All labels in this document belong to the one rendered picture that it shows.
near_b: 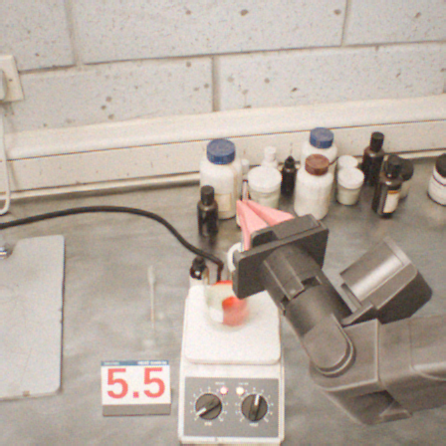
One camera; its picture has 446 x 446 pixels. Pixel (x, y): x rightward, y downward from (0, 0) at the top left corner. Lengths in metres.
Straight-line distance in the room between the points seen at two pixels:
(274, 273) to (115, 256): 0.45
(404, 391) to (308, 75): 0.71
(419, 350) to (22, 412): 0.55
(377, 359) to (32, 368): 0.53
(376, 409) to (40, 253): 0.65
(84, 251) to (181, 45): 0.37
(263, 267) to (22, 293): 0.47
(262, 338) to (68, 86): 0.54
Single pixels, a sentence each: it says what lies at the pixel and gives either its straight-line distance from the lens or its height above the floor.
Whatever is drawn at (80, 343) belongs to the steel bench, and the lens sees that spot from 0.89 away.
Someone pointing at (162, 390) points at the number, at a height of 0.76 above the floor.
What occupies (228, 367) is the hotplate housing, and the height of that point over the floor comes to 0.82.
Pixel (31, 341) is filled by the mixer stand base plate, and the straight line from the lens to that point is 0.89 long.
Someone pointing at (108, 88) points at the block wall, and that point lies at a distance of 1.04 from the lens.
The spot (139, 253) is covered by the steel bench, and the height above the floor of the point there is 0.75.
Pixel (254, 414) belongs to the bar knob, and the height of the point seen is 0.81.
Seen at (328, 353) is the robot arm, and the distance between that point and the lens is 0.48.
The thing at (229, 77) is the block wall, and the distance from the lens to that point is 1.05.
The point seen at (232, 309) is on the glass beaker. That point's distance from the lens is 0.73.
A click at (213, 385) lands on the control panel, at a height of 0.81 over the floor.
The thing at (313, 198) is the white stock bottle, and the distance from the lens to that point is 1.00.
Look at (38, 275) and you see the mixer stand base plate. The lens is 0.97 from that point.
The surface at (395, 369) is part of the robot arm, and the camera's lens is 0.47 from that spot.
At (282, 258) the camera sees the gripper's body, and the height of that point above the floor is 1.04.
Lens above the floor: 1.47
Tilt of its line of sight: 44 degrees down
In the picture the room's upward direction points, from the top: straight up
